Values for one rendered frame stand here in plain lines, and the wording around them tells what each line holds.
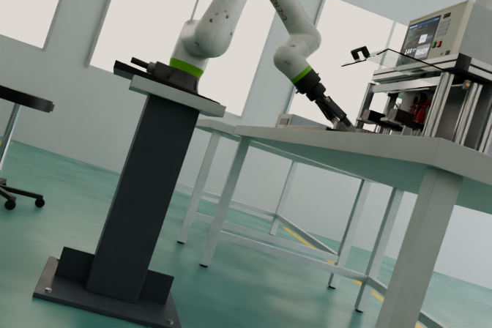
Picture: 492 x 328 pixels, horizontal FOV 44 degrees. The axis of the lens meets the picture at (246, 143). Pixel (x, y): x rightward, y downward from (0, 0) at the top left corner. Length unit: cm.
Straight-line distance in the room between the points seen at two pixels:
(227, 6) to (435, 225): 113
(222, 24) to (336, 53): 512
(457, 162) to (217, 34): 107
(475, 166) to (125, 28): 583
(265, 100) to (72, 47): 214
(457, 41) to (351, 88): 502
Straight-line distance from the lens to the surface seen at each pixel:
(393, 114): 212
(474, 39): 216
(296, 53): 223
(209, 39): 198
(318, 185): 702
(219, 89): 674
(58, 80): 674
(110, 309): 206
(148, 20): 675
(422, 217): 114
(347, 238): 385
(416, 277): 116
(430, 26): 234
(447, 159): 111
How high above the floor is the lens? 62
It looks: 1 degrees up
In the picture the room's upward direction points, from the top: 18 degrees clockwise
